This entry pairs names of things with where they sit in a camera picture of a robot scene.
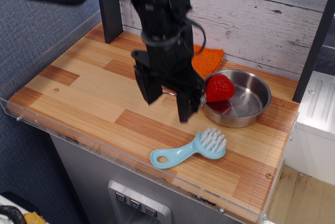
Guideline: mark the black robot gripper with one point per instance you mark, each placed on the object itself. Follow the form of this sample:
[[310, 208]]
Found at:
[[170, 66]]

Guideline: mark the light blue scrub brush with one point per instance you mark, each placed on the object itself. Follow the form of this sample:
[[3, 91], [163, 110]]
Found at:
[[210, 143]]

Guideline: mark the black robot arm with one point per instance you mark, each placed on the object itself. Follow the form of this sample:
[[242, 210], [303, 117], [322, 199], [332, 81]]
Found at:
[[164, 22]]

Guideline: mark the orange folded towel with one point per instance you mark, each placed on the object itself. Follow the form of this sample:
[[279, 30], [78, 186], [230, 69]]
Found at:
[[207, 61]]

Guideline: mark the red toy strawberry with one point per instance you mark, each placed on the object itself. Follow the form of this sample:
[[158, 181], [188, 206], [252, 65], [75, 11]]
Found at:
[[219, 88]]

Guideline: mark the small stainless steel pan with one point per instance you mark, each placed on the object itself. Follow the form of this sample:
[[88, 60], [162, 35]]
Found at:
[[250, 100]]

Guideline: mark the grey cabinet front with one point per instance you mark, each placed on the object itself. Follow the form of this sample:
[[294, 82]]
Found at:
[[90, 175]]

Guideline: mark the clear acrylic table guard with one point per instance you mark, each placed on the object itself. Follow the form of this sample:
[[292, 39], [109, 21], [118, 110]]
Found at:
[[30, 39]]

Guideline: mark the silver dispenser button panel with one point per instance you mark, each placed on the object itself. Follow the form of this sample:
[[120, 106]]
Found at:
[[136, 204]]

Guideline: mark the white side unit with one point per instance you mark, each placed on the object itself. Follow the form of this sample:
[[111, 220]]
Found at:
[[310, 148]]

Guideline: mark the yellow object at corner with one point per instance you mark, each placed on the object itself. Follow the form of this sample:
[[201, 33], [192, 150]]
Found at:
[[33, 218]]

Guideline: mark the dark grey right post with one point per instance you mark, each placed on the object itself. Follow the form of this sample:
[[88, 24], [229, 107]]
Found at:
[[316, 46]]

